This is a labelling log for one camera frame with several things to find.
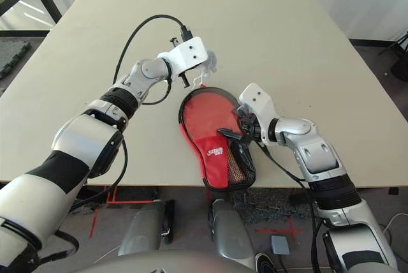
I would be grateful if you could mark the red and black paddle case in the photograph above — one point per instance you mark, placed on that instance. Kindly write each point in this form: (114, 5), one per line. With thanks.
(213, 164)

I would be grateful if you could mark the blue-grey foot pedal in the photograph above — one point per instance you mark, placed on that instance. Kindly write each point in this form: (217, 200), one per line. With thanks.
(280, 244)

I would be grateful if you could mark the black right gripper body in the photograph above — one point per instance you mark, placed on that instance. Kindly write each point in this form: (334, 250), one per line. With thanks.
(250, 128)

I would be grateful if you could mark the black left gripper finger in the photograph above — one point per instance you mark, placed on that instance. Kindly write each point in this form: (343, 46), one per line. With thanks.
(174, 42)

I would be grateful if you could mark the grey right robot leg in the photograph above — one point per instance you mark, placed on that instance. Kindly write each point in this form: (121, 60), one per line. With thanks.
(229, 234)

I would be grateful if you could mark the grey foam floor mat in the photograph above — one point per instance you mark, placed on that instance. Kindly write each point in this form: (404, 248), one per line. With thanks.
(11, 53)

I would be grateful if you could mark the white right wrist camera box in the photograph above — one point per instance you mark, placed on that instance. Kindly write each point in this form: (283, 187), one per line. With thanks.
(258, 100)

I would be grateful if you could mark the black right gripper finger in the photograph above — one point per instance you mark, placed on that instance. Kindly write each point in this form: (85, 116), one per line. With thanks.
(241, 112)
(231, 134)
(184, 81)

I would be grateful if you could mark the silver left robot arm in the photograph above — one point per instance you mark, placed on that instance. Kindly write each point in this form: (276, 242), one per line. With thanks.
(79, 139)

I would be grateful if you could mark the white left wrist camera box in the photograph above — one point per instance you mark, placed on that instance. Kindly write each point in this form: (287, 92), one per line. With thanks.
(191, 53)

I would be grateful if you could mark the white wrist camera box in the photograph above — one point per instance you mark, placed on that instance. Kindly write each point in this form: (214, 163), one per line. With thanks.
(258, 100)
(191, 53)

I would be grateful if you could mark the grey left robot leg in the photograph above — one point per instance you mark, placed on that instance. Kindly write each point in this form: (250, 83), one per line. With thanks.
(143, 231)

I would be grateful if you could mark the dark speckled floor mat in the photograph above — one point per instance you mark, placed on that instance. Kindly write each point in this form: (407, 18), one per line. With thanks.
(274, 206)

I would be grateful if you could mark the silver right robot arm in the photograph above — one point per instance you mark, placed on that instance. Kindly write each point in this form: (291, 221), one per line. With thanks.
(315, 155)

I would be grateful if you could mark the grey robot leg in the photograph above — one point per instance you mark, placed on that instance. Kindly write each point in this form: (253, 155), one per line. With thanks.
(229, 234)
(143, 231)

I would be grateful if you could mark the red floor tape cross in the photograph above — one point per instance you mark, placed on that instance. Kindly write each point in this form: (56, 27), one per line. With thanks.
(279, 231)

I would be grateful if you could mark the grey robot torso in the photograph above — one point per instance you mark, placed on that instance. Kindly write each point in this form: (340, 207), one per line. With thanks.
(172, 265)

